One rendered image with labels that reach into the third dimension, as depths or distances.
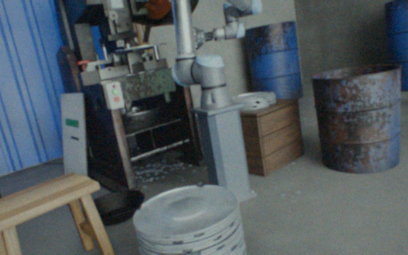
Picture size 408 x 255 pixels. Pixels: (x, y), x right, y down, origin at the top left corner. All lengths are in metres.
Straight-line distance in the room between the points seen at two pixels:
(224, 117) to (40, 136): 2.04
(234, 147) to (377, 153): 0.69
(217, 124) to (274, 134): 0.48
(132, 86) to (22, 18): 1.52
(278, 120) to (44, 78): 2.08
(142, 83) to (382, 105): 1.25
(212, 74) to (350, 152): 0.78
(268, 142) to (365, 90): 0.53
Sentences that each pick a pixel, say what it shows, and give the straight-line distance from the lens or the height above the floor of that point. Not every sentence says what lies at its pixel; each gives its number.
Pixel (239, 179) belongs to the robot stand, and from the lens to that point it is 1.55.
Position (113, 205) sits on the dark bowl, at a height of 0.02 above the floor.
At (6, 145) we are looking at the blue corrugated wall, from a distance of 3.14.
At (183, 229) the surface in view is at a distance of 0.84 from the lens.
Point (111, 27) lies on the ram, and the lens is 2.09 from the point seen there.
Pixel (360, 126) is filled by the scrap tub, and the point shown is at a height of 0.24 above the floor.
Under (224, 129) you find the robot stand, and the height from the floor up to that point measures 0.36.
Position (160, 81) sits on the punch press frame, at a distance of 2.01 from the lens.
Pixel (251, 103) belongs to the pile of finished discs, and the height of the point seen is 0.38.
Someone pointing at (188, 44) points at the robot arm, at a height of 0.74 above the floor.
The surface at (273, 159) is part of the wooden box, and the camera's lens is 1.84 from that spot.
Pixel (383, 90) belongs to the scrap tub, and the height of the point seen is 0.40.
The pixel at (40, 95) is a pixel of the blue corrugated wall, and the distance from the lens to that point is 3.16.
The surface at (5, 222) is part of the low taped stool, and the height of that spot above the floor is 0.32.
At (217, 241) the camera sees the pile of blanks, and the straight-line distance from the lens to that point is 0.84.
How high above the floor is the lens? 0.69
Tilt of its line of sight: 13 degrees down
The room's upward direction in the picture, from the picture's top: 10 degrees counter-clockwise
